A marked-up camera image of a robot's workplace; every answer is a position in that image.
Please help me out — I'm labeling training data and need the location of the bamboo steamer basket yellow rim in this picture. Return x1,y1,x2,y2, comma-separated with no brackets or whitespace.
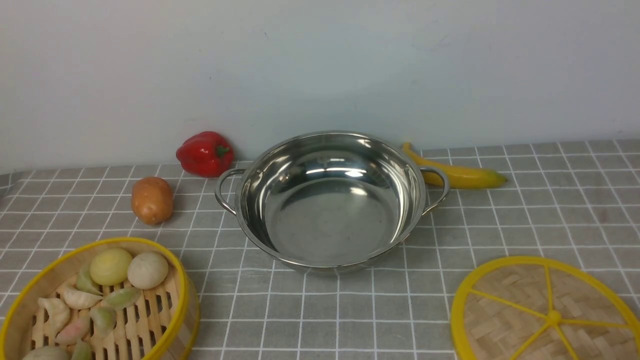
1,237,201,360

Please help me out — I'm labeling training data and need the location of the woven bamboo steamer lid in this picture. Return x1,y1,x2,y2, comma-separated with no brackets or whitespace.
450,256,640,360

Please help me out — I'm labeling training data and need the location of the stainless steel pot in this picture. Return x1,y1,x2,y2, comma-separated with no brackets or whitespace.
214,130,451,274

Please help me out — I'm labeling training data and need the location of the red bell pepper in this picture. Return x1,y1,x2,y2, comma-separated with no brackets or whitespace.
175,131,235,178

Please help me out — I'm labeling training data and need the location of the yellow banana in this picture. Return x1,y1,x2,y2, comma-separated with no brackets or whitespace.
400,142,508,190

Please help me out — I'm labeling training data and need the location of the brown potato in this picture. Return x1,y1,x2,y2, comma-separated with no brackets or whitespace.
131,177,174,226

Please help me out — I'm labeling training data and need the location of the white bun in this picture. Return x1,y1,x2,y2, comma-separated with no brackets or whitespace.
127,251,169,290

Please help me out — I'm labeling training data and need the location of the yellow-green bun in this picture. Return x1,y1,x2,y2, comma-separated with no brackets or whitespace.
89,248,133,286

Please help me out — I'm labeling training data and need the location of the green dumpling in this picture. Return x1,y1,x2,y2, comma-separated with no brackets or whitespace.
101,287,142,311

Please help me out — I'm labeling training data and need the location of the white dumpling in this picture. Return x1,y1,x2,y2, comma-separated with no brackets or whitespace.
61,285,103,310

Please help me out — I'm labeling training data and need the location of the pink dumpling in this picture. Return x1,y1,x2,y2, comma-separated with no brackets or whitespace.
54,316,90,346

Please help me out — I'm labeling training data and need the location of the pale bun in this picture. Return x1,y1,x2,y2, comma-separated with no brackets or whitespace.
22,345,70,360

